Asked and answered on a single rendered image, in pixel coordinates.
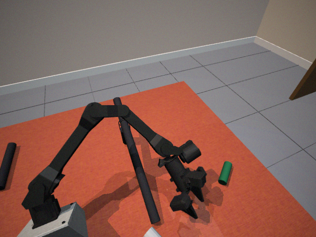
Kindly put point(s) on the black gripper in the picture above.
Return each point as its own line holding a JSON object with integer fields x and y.
{"x": 183, "y": 201}

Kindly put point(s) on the grey metal band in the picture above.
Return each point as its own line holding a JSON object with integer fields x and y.
{"x": 152, "y": 233}

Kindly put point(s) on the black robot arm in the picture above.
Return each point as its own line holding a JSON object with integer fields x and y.
{"x": 43, "y": 206}

